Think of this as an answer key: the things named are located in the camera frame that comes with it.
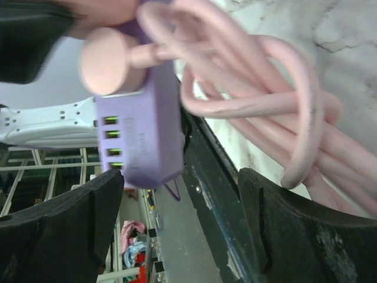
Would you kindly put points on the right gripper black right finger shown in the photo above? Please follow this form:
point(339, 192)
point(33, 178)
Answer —
point(294, 239)

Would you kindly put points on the pink round plug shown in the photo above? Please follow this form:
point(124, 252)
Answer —
point(115, 63)

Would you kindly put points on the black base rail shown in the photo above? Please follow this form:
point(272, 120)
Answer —
point(210, 178)

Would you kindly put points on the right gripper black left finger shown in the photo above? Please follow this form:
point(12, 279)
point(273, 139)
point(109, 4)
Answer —
point(65, 239)

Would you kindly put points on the purple USB power strip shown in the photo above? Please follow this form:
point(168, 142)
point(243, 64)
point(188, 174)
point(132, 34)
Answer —
point(140, 132)

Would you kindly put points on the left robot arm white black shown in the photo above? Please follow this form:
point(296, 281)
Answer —
point(56, 127)

